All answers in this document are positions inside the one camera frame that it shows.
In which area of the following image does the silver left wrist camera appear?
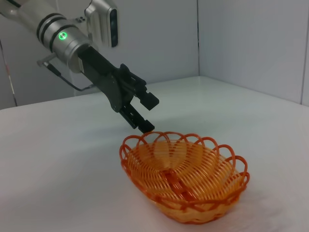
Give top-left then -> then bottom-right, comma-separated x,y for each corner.
84,0 -> 119,48

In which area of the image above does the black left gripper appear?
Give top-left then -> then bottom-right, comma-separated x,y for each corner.
77,45 -> 160,133

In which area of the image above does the orange woven plastic basket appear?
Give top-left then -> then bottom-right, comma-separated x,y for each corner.
119,131 -> 251,225

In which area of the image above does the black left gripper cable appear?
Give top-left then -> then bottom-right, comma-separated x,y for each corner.
36,54 -> 95,92

